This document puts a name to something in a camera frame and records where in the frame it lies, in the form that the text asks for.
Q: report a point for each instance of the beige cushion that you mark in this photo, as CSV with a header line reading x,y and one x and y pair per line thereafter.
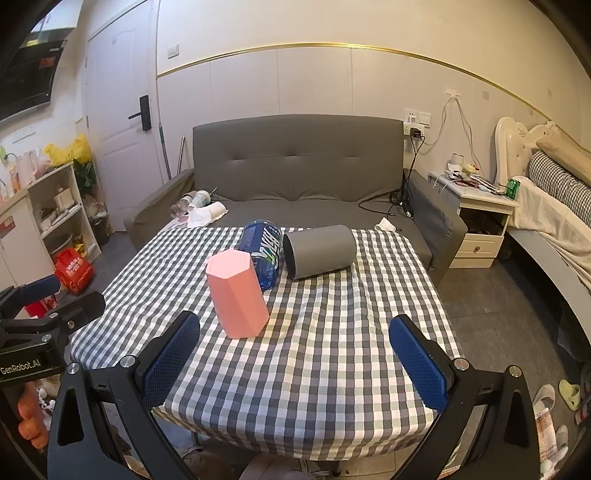
x,y
565,147

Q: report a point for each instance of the grey checkered tablecloth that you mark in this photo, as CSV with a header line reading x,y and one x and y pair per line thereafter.
x,y
323,350

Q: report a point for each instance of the blue water bottle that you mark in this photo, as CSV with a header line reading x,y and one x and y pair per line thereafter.
x,y
264,242

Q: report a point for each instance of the yellow plastic bag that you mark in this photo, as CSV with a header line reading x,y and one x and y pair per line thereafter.
x,y
69,150

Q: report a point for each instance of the white tissue roll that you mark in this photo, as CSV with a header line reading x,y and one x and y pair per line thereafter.
x,y
457,162

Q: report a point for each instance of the green can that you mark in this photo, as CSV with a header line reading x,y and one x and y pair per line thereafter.
x,y
513,189

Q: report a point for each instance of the person's left hand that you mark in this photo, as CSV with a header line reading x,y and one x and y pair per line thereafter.
x,y
31,417

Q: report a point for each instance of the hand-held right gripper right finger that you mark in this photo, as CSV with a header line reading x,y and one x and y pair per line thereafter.
x,y
418,362

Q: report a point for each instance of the grey round cup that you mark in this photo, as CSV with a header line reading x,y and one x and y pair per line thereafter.
x,y
323,251

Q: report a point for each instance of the white crumpled tissue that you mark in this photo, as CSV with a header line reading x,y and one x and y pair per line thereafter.
x,y
385,225

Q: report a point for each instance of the white storage shelf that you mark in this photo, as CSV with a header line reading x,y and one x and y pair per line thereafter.
x,y
62,217

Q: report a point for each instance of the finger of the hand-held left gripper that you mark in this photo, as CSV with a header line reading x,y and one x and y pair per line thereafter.
x,y
39,287
81,308

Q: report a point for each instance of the white nightstand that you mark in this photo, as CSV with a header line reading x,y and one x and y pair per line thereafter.
x,y
482,217

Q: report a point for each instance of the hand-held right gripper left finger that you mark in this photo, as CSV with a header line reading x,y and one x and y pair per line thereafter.
x,y
170,357

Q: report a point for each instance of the yellow-green slipper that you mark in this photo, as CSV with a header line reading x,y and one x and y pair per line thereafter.
x,y
570,394

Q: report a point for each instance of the black door lock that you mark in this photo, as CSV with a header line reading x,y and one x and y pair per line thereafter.
x,y
144,113

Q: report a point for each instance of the pink hexagonal cup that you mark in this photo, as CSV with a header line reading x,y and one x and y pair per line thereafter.
x,y
236,297

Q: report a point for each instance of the white cloth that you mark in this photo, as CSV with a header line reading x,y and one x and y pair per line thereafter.
x,y
205,214

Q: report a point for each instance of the white slipper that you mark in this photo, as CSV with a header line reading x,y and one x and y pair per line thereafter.
x,y
545,399

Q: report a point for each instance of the checkered pillow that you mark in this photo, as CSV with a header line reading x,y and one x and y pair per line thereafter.
x,y
558,180

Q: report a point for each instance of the paper drink cup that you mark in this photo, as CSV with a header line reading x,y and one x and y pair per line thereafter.
x,y
199,200

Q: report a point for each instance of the white light switch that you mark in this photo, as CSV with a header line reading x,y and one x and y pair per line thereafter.
x,y
173,51

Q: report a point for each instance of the grey sofa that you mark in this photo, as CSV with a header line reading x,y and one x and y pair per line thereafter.
x,y
295,161

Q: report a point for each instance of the white blanket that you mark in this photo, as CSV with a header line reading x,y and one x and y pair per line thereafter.
x,y
549,217

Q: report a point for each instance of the white door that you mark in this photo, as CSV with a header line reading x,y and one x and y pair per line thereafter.
x,y
115,92

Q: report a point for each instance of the white wall outlet panel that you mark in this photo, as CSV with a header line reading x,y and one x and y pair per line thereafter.
x,y
418,119

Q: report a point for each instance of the black range hood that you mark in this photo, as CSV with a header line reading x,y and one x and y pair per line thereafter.
x,y
27,78

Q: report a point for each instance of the grey bed frame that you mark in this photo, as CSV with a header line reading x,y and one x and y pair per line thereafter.
x,y
549,272

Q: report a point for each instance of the cream bed headboard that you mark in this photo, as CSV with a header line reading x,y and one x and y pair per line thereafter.
x,y
512,138

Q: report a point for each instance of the red shopping bag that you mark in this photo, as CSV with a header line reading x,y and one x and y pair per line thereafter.
x,y
74,272

